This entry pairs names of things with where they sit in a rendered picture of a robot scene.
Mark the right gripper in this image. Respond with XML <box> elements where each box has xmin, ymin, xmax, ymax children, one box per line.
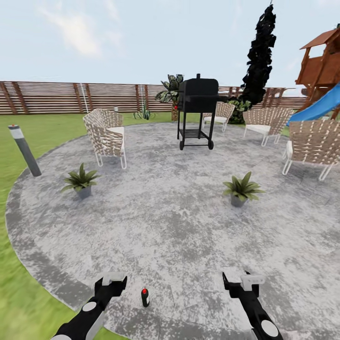
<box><xmin>223</xmin><ymin>276</ymin><xmax>259</xmax><ymax>308</ymax></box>

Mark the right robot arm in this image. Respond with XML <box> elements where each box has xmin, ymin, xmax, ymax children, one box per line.
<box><xmin>223</xmin><ymin>272</ymin><xmax>282</xmax><ymax>340</ymax></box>

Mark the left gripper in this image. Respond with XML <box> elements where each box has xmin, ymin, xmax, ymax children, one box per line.
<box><xmin>94</xmin><ymin>276</ymin><xmax>128</xmax><ymax>301</ymax></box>

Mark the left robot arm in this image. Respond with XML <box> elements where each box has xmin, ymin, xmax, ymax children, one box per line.
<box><xmin>50</xmin><ymin>272</ymin><xmax>128</xmax><ymax>340</ymax></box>

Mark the insectifuge atomizer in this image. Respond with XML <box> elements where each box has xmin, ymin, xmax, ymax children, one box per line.
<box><xmin>141</xmin><ymin>288</ymin><xmax>150</xmax><ymax>307</ymax></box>

